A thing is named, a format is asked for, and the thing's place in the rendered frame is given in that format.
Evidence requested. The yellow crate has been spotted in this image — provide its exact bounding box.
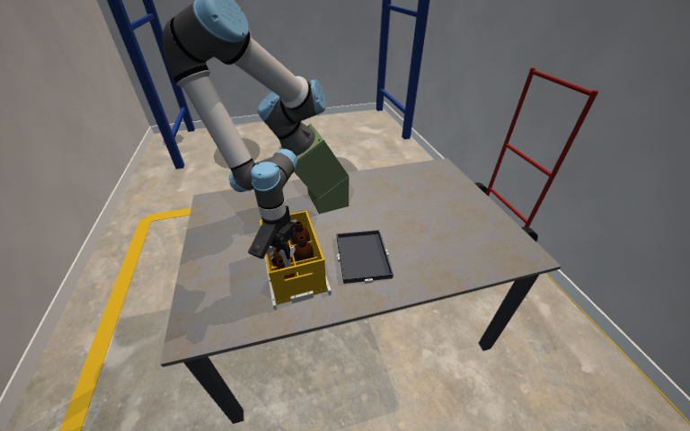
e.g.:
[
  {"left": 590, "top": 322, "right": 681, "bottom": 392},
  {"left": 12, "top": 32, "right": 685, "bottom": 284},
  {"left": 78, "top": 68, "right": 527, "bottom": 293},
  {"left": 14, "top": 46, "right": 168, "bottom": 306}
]
[{"left": 265, "top": 215, "right": 327, "bottom": 304}]

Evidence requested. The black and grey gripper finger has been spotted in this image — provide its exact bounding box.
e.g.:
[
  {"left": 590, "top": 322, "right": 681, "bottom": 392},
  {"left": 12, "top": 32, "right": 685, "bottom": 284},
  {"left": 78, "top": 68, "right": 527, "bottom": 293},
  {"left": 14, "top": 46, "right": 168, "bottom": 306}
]
[
  {"left": 279, "top": 242, "right": 296, "bottom": 268},
  {"left": 267, "top": 246, "right": 277, "bottom": 263}
]

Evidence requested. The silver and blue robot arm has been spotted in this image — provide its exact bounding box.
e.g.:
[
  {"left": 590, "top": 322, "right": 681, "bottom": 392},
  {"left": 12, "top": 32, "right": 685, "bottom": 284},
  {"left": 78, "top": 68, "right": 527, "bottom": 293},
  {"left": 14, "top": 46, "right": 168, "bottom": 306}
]
[{"left": 162, "top": 0, "right": 326, "bottom": 220}]

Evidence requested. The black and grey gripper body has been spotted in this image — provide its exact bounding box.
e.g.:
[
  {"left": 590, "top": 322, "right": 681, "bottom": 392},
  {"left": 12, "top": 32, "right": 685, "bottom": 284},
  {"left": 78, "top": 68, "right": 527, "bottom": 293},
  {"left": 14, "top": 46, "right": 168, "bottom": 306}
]
[{"left": 261, "top": 206, "right": 296, "bottom": 249}]

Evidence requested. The brown glass bottle with beige label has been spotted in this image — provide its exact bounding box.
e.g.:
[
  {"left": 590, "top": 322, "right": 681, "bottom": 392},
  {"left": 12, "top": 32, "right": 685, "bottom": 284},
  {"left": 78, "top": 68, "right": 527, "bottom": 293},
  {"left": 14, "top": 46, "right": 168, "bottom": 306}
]
[{"left": 274, "top": 259, "right": 295, "bottom": 279}]

